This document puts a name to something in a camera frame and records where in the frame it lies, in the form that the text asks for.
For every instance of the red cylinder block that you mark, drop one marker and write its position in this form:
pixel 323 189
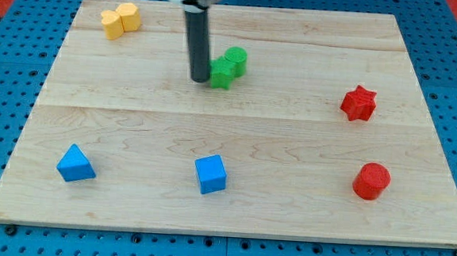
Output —
pixel 371 181

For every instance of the red star block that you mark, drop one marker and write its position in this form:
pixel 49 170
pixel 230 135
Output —
pixel 359 104

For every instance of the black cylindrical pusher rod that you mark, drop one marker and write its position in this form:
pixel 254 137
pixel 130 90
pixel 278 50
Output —
pixel 197 34

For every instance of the wooden board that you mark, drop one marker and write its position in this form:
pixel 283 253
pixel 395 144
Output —
pixel 289 151

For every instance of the blue cube block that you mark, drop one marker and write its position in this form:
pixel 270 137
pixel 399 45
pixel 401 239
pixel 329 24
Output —
pixel 211 174

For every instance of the yellow heart block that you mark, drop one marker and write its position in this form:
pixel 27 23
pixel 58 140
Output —
pixel 112 24

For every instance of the blue triangle block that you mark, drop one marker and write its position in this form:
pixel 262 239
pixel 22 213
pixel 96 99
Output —
pixel 75 166

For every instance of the yellow hexagon block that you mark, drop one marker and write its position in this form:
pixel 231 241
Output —
pixel 130 16

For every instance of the green cylinder block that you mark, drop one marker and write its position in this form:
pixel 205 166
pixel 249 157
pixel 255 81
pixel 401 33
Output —
pixel 239 57

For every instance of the green star block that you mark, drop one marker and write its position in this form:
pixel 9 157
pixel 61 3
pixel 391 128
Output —
pixel 222 73

